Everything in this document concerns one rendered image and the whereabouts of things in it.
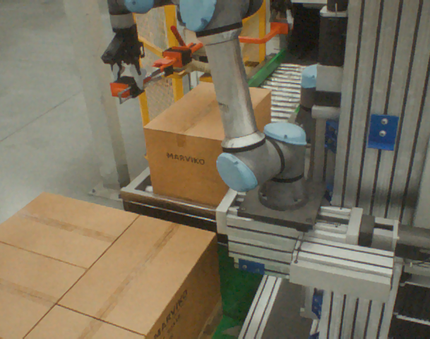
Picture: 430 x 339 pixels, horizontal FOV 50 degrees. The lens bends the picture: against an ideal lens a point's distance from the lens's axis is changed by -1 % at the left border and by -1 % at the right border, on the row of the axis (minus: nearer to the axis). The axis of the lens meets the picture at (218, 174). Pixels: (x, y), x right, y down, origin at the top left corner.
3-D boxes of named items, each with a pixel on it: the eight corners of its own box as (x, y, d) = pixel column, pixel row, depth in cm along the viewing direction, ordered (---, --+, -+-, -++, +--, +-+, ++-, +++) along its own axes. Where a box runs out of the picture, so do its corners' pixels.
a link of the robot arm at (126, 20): (123, 15, 143) (102, 14, 146) (126, 30, 146) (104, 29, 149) (137, 10, 149) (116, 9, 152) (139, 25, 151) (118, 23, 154)
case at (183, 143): (207, 145, 273) (202, 81, 252) (271, 157, 257) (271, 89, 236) (154, 200, 227) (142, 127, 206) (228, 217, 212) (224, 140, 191)
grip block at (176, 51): (172, 59, 193) (171, 45, 189) (193, 61, 189) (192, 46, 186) (162, 66, 186) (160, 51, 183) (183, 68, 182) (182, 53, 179)
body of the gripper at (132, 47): (145, 58, 158) (141, 22, 152) (131, 66, 152) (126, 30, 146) (128, 56, 161) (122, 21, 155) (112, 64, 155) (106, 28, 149)
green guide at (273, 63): (274, 56, 407) (274, 46, 402) (285, 58, 403) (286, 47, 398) (193, 135, 284) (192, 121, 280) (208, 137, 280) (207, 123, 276)
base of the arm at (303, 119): (337, 120, 181) (339, 96, 176) (330, 137, 169) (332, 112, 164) (299, 116, 186) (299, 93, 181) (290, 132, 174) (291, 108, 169)
